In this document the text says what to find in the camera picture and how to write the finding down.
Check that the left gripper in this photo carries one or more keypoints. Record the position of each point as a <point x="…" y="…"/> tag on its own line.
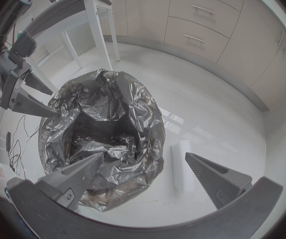
<point x="8" y="91"/>

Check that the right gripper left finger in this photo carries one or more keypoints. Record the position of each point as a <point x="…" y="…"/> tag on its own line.
<point x="78" y="180"/>

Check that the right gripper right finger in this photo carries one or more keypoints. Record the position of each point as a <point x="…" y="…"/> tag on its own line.
<point x="222" y="180"/>

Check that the black plastic bag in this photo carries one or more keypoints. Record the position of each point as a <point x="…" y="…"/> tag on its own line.
<point x="133" y="113"/>

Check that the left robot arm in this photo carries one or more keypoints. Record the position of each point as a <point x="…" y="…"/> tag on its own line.
<point x="6" y="21"/>

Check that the black power adapter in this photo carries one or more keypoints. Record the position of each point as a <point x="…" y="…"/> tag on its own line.
<point x="8" y="142"/>

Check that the beige low cabinet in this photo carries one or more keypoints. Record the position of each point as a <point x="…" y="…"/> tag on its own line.
<point x="202" y="21"/>

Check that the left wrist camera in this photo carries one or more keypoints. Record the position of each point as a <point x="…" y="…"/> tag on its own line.
<point x="24" y="43"/>

